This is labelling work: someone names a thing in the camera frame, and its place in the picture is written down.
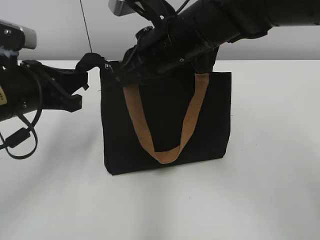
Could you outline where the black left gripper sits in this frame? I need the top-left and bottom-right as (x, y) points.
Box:
(20, 60), (89, 112)

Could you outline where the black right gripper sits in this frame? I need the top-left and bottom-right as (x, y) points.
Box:
(112, 7), (225, 85)

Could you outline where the metal zipper pull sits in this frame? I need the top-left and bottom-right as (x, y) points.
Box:
(104, 63), (113, 73)

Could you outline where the black canvas tote bag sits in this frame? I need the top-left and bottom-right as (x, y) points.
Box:
(76, 53), (232, 175)

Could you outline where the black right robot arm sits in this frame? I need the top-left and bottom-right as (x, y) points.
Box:
(113, 0), (320, 85)

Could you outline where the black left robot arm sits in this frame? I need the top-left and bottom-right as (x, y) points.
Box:
(0, 60), (89, 121)

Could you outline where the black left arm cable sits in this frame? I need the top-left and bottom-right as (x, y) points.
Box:
(0, 64), (42, 160)

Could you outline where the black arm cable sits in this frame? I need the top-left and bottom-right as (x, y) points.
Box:
(0, 64), (42, 160)
(139, 0), (191, 26)

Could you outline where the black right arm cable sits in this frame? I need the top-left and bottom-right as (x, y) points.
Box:
(139, 0), (191, 26)

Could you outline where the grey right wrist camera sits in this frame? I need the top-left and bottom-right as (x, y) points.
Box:
(108, 0), (141, 17)

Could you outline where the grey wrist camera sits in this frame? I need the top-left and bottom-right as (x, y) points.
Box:
(108, 0), (141, 17)
(0, 19), (37, 58)

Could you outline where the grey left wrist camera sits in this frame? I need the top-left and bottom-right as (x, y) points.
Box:
(0, 19), (37, 58)

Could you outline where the tan front bag handle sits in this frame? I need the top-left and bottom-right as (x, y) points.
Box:
(122, 73), (210, 168)

